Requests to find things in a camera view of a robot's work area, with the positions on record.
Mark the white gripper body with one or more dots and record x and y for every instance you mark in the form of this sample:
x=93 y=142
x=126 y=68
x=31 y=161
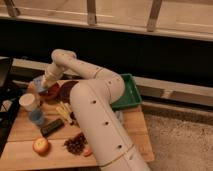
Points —
x=51 y=76

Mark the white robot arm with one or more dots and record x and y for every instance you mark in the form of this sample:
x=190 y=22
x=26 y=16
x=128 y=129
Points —
x=90 y=101

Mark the red bowl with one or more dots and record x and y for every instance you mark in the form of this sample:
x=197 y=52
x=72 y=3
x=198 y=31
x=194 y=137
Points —
x=48 y=94

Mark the dark red plate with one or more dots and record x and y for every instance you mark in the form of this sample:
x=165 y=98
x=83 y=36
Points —
x=65 y=89

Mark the yellow banana toy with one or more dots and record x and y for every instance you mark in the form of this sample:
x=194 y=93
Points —
x=64 y=110

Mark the blue plastic cup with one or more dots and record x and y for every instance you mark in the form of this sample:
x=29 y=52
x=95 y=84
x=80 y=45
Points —
x=36 y=116

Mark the black equipment at left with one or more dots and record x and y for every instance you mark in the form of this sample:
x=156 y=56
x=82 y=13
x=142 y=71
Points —
x=9 y=92

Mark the black rectangular block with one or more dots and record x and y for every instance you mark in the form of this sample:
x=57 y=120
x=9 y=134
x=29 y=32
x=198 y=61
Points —
x=51 y=127

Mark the wooden table board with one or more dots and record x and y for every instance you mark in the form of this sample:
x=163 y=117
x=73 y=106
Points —
x=18 y=154

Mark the red yellow apple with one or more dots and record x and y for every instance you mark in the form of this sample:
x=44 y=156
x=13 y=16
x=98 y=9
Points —
x=41 y=146

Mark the dark grape bunch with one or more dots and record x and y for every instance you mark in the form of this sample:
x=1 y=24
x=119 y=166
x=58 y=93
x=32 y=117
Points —
x=76 y=144

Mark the green plastic tray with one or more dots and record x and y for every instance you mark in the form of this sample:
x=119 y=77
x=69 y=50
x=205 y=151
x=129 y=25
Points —
x=131 y=97

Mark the small orange carrot toy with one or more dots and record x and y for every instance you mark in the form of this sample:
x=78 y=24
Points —
x=87 y=152

